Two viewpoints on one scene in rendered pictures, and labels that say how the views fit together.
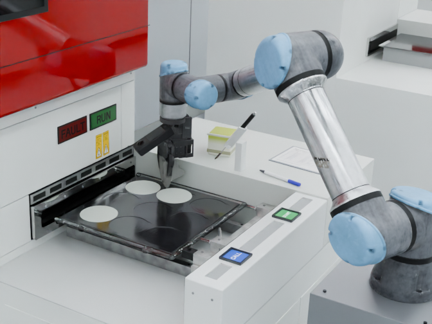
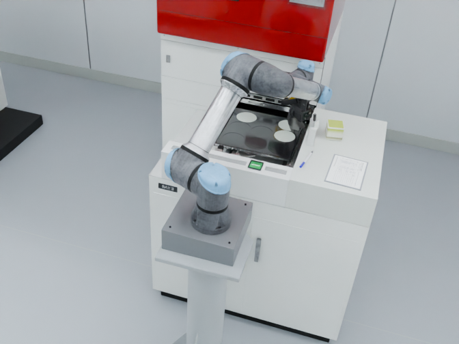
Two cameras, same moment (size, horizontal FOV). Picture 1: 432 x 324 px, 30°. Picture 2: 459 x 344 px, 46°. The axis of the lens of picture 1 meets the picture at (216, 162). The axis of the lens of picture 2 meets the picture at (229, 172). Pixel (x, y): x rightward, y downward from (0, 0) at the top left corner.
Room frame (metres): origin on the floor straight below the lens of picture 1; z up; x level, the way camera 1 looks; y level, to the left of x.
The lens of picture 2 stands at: (1.24, -1.89, 2.24)
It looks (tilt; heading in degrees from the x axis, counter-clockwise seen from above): 36 degrees down; 75
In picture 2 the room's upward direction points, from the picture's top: 4 degrees clockwise
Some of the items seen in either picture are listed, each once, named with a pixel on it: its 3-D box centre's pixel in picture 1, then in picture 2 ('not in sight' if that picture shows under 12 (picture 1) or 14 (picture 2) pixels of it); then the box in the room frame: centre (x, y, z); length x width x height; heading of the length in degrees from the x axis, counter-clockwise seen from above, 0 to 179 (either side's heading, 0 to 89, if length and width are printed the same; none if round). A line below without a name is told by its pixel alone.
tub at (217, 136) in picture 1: (222, 141); (334, 130); (2.23, -0.02, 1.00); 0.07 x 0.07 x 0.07; 72
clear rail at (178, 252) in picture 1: (210, 229); (251, 152); (1.86, 0.01, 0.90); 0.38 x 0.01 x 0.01; 150
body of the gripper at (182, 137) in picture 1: (174, 136); (301, 106); (2.11, 0.12, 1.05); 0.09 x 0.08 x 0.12; 116
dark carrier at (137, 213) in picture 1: (152, 211); (261, 132); (1.95, 0.16, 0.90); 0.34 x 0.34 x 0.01; 60
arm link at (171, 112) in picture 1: (172, 108); not in sight; (2.11, 0.13, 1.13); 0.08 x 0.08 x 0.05
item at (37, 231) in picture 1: (87, 194); (268, 111); (2.04, 0.35, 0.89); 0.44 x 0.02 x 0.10; 150
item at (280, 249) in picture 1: (261, 261); (225, 173); (1.71, -0.12, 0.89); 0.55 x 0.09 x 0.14; 150
